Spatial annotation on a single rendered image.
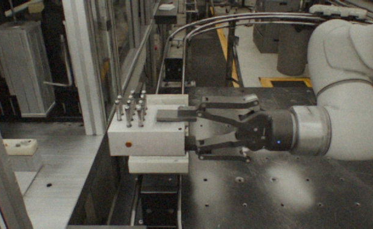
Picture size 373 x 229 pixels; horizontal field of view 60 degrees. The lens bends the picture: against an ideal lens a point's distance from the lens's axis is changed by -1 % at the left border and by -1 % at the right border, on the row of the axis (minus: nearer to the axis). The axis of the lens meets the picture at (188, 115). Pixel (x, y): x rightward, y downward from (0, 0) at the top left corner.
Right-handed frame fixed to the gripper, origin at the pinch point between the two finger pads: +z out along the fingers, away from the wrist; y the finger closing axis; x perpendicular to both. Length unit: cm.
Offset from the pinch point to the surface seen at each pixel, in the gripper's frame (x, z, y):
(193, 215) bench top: -13.6, -4.2, -36.1
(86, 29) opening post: -18.1, 19.3, 12.9
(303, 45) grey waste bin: -276, -121, -68
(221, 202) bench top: -18.4, -12.3, -35.9
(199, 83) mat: -253, -14, -102
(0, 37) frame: -24.2, 41.5, 9.3
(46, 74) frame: -30.1, 35.5, -2.5
